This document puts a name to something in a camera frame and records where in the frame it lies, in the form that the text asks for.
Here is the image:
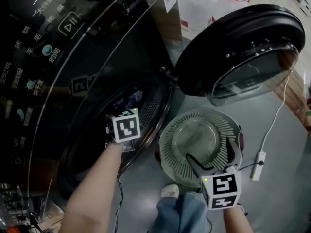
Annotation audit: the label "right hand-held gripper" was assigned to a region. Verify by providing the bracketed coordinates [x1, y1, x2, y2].
[186, 136, 243, 211]

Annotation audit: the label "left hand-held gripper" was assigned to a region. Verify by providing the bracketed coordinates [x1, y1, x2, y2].
[105, 107, 142, 153]

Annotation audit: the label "green slotted laundry basket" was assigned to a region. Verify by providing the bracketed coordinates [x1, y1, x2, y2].
[154, 107, 245, 188]

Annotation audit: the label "black washing machine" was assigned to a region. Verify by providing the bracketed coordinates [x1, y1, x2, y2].
[0, 0, 182, 228]

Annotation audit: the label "person's right forearm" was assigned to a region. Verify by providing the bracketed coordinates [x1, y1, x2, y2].
[222, 205, 255, 233]

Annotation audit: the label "person's left forearm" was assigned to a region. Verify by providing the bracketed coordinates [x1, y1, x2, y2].
[60, 142, 127, 233]

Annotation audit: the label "round black machine door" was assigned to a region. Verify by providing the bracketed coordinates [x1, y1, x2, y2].
[174, 3, 306, 107]

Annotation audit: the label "white power strip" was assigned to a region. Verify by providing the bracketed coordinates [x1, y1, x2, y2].
[250, 151, 267, 181]

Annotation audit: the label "person's left white shoe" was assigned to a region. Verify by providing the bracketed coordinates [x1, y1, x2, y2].
[161, 184, 180, 199]

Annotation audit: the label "person's blue jeans legs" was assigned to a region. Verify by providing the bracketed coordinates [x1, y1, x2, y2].
[148, 191, 210, 233]

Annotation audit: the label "wooden slat pallet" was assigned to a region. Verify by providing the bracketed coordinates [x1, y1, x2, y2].
[273, 67, 311, 137]

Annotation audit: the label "black plug cable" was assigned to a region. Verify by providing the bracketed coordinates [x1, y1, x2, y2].
[237, 161, 264, 172]

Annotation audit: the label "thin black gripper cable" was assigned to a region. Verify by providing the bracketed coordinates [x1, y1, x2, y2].
[113, 176, 125, 233]

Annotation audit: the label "white power cable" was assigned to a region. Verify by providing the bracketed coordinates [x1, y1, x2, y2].
[263, 69, 294, 153]

